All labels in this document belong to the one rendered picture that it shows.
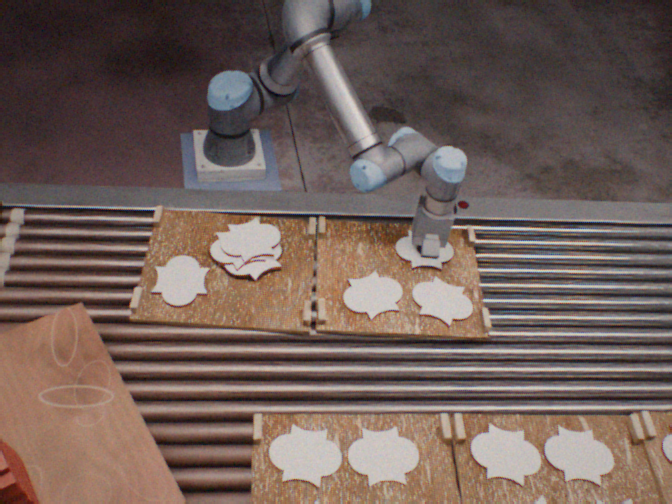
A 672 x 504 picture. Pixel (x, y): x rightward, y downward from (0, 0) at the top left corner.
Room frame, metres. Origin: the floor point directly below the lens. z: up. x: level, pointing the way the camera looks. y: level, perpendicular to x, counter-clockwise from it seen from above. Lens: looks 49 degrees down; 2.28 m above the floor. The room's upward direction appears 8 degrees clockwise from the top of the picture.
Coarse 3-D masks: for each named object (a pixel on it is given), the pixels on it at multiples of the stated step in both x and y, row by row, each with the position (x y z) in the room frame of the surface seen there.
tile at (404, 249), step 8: (408, 232) 1.28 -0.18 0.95; (400, 240) 1.25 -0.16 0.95; (408, 240) 1.25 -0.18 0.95; (400, 248) 1.22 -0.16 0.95; (408, 248) 1.23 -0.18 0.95; (416, 248) 1.23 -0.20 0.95; (440, 248) 1.24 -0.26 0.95; (448, 248) 1.25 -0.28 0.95; (400, 256) 1.20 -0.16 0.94; (408, 256) 1.20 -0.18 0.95; (416, 256) 1.20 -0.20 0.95; (440, 256) 1.22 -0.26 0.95; (448, 256) 1.22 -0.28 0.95; (416, 264) 1.18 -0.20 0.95; (424, 264) 1.18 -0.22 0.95; (432, 264) 1.18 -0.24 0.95; (440, 264) 1.19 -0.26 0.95
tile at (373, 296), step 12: (372, 276) 1.12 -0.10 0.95; (348, 288) 1.07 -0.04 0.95; (360, 288) 1.07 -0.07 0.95; (372, 288) 1.08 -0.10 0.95; (384, 288) 1.09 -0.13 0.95; (396, 288) 1.09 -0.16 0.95; (348, 300) 1.03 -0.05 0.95; (360, 300) 1.04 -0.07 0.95; (372, 300) 1.04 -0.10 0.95; (384, 300) 1.05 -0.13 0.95; (396, 300) 1.05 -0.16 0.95; (360, 312) 1.01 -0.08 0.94; (372, 312) 1.01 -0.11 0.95; (384, 312) 1.02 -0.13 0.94
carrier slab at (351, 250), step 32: (352, 224) 1.29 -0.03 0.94; (384, 224) 1.31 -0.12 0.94; (320, 256) 1.17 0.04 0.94; (352, 256) 1.18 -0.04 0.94; (384, 256) 1.20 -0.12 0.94; (320, 288) 1.07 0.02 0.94; (480, 288) 1.14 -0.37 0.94; (352, 320) 0.99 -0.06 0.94; (384, 320) 1.00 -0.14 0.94; (416, 320) 1.01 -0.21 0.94; (480, 320) 1.04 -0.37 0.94
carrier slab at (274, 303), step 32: (192, 224) 1.21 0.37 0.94; (224, 224) 1.23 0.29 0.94; (288, 224) 1.26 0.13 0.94; (160, 256) 1.09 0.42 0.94; (192, 256) 1.11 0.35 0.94; (288, 256) 1.15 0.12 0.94; (224, 288) 1.02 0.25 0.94; (256, 288) 1.04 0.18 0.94; (288, 288) 1.05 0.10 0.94; (160, 320) 0.91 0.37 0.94; (192, 320) 0.92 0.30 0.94; (224, 320) 0.93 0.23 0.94; (256, 320) 0.95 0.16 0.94; (288, 320) 0.96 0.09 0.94
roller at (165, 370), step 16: (128, 368) 0.78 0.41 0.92; (144, 368) 0.79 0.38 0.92; (160, 368) 0.80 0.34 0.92; (176, 368) 0.80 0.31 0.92; (192, 368) 0.81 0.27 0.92; (208, 368) 0.81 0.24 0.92; (224, 368) 0.82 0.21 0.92; (240, 368) 0.82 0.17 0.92; (256, 368) 0.83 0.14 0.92; (272, 368) 0.84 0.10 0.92; (288, 368) 0.84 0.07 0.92; (304, 368) 0.85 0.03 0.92; (320, 368) 0.85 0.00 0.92; (336, 368) 0.86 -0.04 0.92; (352, 368) 0.87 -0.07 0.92; (368, 368) 0.87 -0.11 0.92; (384, 368) 0.88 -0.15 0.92; (400, 368) 0.89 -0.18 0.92; (416, 368) 0.89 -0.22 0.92; (432, 368) 0.90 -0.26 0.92; (448, 368) 0.90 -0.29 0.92; (464, 368) 0.91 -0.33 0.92; (480, 368) 0.92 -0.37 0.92; (496, 368) 0.92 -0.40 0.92; (512, 368) 0.93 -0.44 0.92; (528, 368) 0.94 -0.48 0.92; (544, 368) 0.94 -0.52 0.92; (560, 368) 0.95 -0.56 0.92; (576, 368) 0.96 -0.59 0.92; (592, 368) 0.96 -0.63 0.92; (608, 368) 0.97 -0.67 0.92; (624, 368) 0.98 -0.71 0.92; (640, 368) 0.98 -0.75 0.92; (656, 368) 0.99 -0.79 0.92
